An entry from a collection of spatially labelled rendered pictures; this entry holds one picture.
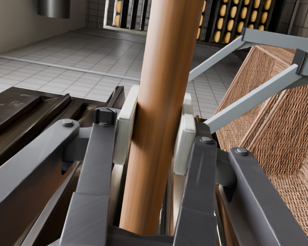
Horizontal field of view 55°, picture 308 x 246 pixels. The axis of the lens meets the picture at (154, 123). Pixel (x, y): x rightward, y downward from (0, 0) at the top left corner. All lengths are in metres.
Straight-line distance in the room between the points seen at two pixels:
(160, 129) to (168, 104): 0.02
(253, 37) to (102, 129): 0.94
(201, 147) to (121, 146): 0.05
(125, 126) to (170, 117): 0.04
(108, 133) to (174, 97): 0.05
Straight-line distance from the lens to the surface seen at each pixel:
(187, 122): 0.17
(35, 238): 0.71
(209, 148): 0.15
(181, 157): 0.17
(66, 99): 1.78
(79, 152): 0.16
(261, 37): 1.07
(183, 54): 0.18
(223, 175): 0.16
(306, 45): 1.12
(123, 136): 0.17
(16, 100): 1.83
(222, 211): 1.10
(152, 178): 0.21
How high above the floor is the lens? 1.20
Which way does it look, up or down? level
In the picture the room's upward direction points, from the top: 80 degrees counter-clockwise
